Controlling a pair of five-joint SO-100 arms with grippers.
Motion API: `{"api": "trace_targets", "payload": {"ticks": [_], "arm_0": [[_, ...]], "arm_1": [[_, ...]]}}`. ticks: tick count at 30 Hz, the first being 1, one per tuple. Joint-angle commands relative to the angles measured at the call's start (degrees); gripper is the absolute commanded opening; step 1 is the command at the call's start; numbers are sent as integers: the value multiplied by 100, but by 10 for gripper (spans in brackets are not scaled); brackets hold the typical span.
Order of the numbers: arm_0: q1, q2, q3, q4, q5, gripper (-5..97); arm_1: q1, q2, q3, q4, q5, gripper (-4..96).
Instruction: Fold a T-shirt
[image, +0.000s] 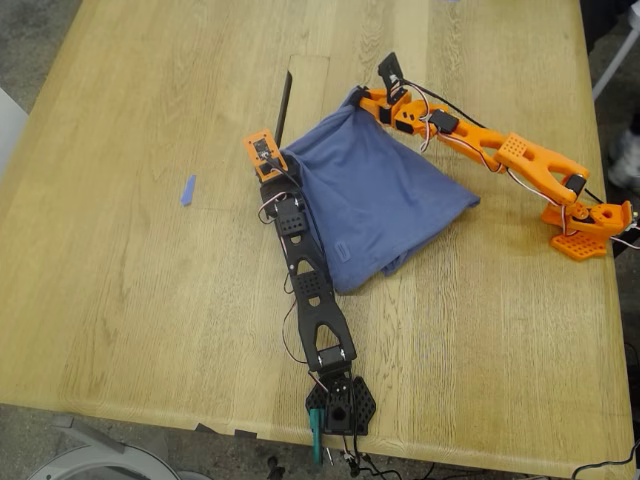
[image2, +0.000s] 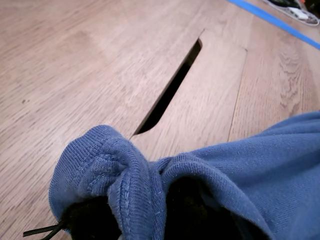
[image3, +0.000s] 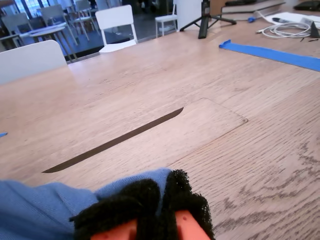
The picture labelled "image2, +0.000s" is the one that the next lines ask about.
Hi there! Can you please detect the black zip tie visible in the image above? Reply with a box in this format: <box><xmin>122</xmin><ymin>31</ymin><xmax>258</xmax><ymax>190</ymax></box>
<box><xmin>23</xmin><ymin>221</ymin><xmax>66</xmax><ymax>237</ymax></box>

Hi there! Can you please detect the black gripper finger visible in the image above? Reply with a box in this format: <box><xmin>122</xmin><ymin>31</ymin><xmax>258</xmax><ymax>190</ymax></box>
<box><xmin>61</xmin><ymin>196</ymin><xmax>124</xmax><ymax>240</ymax></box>
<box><xmin>165</xmin><ymin>176</ymin><xmax>249</xmax><ymax>240</ymax></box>

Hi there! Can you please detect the blue printed T-shirt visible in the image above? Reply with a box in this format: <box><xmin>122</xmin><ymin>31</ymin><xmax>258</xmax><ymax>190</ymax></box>
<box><xmin>48</xmin><ymin>111</ymin><xmax>320</xmax><ymax>240</ymax></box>

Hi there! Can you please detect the long blue tape strip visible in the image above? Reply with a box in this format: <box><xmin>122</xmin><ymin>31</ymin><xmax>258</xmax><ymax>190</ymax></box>
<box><xmin>226</xmin><ymin>0</ymin><xmax>320</xmax><ymax>50</ymax></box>

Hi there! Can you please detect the wooden table cable hatch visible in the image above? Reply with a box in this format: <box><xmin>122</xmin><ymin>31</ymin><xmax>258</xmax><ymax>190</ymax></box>
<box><xmin>131</xmin><ymin>28</ymin><xmax>249</xmax><ymax>161</ymax></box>

